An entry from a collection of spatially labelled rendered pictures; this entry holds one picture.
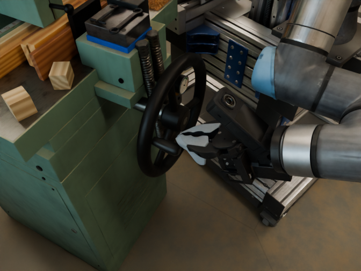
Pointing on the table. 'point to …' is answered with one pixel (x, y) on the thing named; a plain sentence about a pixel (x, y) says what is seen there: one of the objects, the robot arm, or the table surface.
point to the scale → (9, 26)
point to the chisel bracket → (31, 11)
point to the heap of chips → (157, 4)
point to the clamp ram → (79, 12)
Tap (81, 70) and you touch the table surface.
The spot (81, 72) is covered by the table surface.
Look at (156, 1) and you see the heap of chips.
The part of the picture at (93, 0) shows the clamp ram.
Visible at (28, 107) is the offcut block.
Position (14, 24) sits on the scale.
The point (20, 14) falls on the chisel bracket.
